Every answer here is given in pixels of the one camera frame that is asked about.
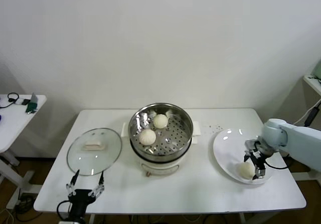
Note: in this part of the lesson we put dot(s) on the white round plate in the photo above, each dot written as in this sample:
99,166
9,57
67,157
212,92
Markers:
228,146

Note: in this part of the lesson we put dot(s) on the small white and black device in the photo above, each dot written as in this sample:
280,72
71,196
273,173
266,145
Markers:
18,102

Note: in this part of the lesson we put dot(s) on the white side table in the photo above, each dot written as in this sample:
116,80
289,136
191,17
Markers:
15,128

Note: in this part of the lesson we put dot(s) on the pale right robot arm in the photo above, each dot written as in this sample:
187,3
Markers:
301,141

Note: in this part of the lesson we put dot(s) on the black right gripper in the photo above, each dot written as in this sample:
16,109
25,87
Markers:
258,157

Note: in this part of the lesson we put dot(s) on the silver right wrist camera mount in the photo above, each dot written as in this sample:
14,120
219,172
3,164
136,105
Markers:
252,143

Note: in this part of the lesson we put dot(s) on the stainless steel steamer basket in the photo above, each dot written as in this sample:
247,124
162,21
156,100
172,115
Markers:
178,136

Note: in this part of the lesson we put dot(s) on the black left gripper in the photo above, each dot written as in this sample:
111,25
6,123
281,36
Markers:
80,204

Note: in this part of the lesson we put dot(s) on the white steamed baozi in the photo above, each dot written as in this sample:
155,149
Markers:
147,136
160,121
245,171

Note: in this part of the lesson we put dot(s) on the mint green appliance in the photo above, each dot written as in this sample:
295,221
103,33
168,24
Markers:
318,69

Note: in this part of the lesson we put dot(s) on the white shelf table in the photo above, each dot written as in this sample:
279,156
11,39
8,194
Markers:
313,83

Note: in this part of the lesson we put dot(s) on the round glass pot lid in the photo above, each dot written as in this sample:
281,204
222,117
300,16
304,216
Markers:
110,143

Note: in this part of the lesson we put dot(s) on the white table leg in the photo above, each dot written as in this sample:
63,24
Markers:
242,219
91,219

